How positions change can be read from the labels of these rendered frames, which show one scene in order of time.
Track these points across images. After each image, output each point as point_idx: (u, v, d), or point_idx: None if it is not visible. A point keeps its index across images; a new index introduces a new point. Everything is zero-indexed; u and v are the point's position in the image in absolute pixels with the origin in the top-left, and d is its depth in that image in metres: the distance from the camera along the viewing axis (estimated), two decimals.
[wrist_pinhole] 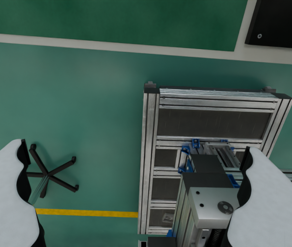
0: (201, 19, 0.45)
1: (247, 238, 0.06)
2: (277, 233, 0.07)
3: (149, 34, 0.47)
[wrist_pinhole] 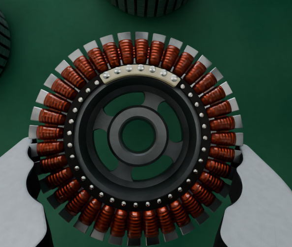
0: None
1: (240, 235, 0.06)
2: (268, 228, 0.07)
3: None
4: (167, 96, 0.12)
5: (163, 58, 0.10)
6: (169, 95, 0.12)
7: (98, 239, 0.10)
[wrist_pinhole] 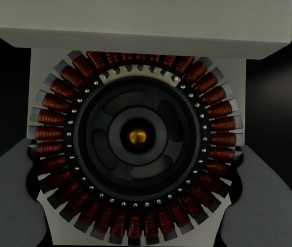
0: None
1: (240, 235, 0.06)
2: (268, 228, 0.07)
3: None
4: (167, 96, 0.12)
5: (163, 57, 0.10)
6: (169, 94, 0.12)
7: (98, 238, 0.10)
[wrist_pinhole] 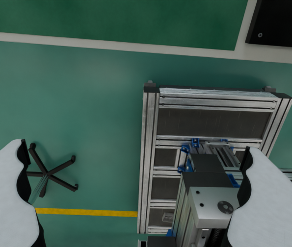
0: (202, 17, 0.45)
1: (247, 238, 0.06)
2: (277, 233, 0.07)
3: (149, 32, 0.46)
4: None
5: None
6: None
7: None
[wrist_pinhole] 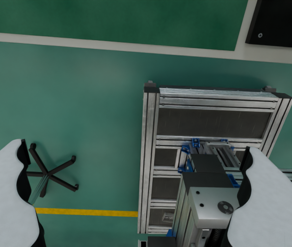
0: (202, 18, 0.45)
1: (247, 238, 0.06)
2: (277, 233, 0.07)
3: (149, 33, 0.46)
4: None
5: None
6: None
7: None
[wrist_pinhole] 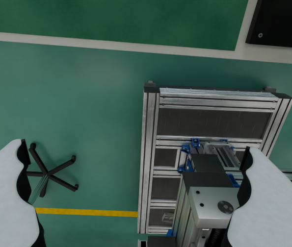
0: (202, 18, 0.45)
1: (247, 238, 0.06)
2: (277, 233, 0.07)
3: (150, 32, 0.46)
4: None
5: None
6: None
7: None
